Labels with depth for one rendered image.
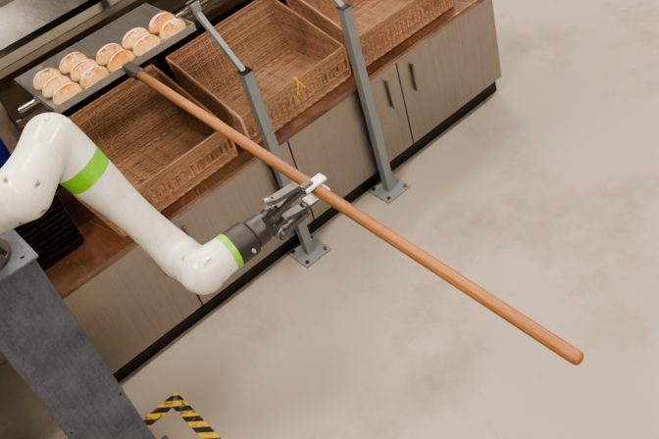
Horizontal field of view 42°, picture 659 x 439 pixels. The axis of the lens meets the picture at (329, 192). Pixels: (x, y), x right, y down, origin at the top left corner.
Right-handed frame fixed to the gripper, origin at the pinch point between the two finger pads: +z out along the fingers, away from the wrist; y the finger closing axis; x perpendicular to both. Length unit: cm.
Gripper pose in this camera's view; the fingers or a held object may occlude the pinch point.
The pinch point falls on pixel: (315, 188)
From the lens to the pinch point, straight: 212.3
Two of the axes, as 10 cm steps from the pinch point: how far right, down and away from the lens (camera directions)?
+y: 2.2, 7.3, 6.5
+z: 7.5, -5.5, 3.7
